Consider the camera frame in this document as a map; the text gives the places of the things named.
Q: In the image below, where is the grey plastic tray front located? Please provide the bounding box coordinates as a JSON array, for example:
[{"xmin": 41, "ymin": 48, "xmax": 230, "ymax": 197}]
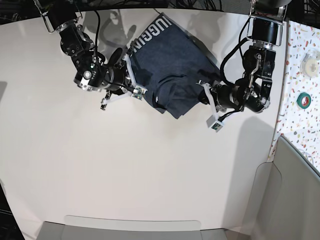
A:
[{"xmin": 37, "ymin": 215, "xmax": 227, "ymax": 240}]

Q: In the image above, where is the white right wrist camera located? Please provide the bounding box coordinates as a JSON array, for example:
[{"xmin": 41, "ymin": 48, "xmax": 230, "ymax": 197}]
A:
[{"xmin": 131, "ymin": 85, "xmax": 148, "ymax": 100}]

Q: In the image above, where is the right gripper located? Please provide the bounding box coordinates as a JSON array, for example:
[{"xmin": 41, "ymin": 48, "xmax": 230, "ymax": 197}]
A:
[{"xmin": 99, "ymin": 53, "xmax": 140, "ymax": 111}]

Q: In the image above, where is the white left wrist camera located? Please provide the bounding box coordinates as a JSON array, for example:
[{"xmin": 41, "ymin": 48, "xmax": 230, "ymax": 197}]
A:
[{"xmin": 206, "ymin": 115, "xmax": 224, "ymax": 133}]

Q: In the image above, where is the clear tape dispenser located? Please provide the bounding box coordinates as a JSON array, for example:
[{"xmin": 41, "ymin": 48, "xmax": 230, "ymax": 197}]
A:
[{"xmin": 300, "ymin": 50, "xmax": 320, "ymax": 79}]

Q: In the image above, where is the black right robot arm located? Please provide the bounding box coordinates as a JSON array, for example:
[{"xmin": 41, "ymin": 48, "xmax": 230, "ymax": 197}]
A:
[{"xmin": 34, "ymin": 0, "xmax": 147, "ymax": 110}]

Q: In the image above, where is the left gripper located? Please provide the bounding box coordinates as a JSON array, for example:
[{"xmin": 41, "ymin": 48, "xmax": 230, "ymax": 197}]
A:
[{"xmin": 197, "ymin": 80, "xmax": 220, "ymax": 118}]

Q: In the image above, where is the green tape roll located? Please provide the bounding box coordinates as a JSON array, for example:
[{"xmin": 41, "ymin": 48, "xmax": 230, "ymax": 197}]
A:
[{"xmin": 296, "ymin": 92, "xmax": 312, "ymax": 110}]

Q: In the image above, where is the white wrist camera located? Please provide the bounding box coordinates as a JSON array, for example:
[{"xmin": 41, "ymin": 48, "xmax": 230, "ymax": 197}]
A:
[
  {"xmin": 206, "ymin": 115, "xmax": 224, "ymax": 133},
  {"xmin": 131, "ymin": 85, "xmax": 148, "ymax": 100}
]

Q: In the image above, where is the grey plastic bin right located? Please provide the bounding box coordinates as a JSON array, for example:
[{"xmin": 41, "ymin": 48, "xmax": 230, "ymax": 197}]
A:
[{"xmin": 239, "ymin": 137, "xmax": 320, "ymax": 240}]

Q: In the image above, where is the blue t-shirt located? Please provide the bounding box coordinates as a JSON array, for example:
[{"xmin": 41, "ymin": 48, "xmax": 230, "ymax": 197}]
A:
[{"xmin": 130, "ymin": 13, "xmax": 220, "ymax": 119}]

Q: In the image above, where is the terrazzo patterned side board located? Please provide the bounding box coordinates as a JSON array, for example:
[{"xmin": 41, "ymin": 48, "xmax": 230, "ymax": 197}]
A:
[{"xmin": 268, "ymin": 21, "xmax": 320, "ymax": 171}]

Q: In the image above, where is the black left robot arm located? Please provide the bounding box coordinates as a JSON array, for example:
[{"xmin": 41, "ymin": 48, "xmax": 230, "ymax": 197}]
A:
[{"xmin": 198, "ymin": 0, "xmax": 290, "ymax": 122}]

